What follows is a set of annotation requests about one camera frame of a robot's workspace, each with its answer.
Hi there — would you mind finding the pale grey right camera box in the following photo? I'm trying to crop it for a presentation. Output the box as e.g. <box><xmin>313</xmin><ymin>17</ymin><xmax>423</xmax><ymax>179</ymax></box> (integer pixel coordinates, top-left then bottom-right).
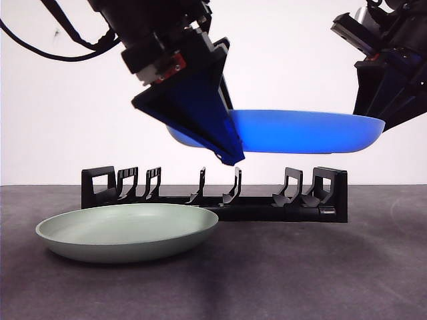
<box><xmin>354</xmin><ymin>5</ymin><xmax>376</xmax><ymax>26</ymax></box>

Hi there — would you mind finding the black plastic plate rack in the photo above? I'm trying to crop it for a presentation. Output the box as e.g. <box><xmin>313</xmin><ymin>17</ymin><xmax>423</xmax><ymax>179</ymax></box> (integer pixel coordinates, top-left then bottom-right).
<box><xmin>81</xmin><ymin>165</ymin><xmax>348</xmax><ymax>223</ymax></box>

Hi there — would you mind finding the pale green plate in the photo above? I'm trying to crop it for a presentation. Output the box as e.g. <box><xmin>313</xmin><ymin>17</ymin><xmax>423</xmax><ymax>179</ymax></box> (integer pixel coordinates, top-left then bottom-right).
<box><xmin>35</xmin><ymin>203</ymin><xmax>220</xmax><ymax>264</ymax></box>

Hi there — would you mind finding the black cable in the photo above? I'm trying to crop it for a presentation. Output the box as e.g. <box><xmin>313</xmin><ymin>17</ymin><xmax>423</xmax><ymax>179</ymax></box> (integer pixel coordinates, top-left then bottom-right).
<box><xmin>41</xmin><ymin>0</ymin><xmax>116</xmax><ymax>47</ymax></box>
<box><xmin>0</xmin><ymin>18</ymin><xmax>121</xmax><ymax>63</ymax></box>

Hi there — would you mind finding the blue plate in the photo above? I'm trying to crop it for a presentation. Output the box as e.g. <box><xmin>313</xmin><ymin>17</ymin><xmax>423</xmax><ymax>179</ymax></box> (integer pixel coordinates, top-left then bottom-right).
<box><xmin>165</xmin><ymin>109</ymin><xmax>386</xmax><ymax>155</ymax></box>

